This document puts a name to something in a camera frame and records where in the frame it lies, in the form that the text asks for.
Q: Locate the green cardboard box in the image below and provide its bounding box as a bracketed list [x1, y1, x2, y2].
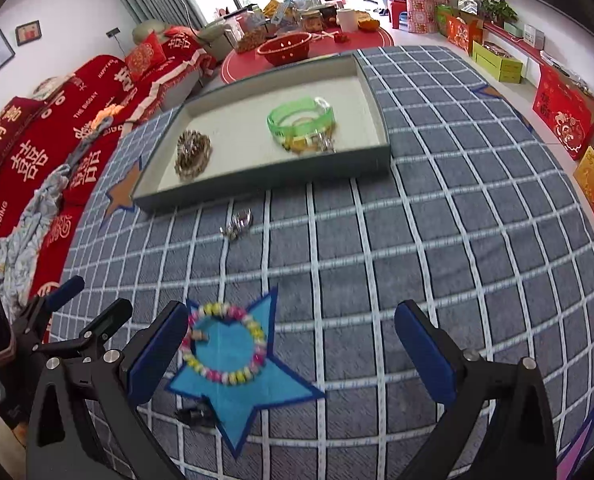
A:
[472, 41, 524, 84]

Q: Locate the silver heart pendant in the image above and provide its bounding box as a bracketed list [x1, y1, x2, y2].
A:
[220, 208, 254, 242]

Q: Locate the small black hair clip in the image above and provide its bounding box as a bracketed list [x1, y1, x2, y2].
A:
[175, 396, 219, 428]

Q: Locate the brown wooden bead bracelet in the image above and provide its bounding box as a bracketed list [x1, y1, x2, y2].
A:
[173, 129, 214, 182]

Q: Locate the red colander bowl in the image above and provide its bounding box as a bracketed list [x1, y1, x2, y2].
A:
[256, 32, 312, 67]

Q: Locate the red festive gift box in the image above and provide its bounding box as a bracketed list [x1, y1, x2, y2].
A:
[532, 64, 594, 160]

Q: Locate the red square pillow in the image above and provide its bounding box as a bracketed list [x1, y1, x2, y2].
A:
[125, 32, 167, 82]

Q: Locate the potted green plant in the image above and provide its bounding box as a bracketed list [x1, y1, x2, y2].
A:
[479, 0, 518, 28]

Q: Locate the colourful beaded bracelet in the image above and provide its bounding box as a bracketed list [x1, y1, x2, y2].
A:
[180, 301, 269, 387]

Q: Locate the yellow bracelet with charms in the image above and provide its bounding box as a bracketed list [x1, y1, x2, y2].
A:
[279, 127, 339, 156]

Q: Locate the red round table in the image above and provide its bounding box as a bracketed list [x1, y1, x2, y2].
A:
[220, 27, 395, 84]

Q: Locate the grey checked blanket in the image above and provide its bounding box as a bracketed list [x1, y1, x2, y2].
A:
[51, 46, 594, 479]

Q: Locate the small red framed picture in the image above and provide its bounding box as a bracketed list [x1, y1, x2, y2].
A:
[15, 20, 42, 47]

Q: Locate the green translucent bangle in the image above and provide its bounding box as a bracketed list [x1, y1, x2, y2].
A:
[265, 96, 335, 142]

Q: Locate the red sofa cover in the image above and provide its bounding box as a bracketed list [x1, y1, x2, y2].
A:
[0, 27, 216, 300]

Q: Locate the white mug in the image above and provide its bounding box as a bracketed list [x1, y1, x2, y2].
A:
[337, 9, 358, 34]

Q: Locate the green jewelry tray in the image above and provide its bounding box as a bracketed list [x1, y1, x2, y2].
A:
[132, 52, 390, 212]

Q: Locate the light blue crumpled cloth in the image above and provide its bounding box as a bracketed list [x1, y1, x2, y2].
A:
[0, 116, 114, 322]

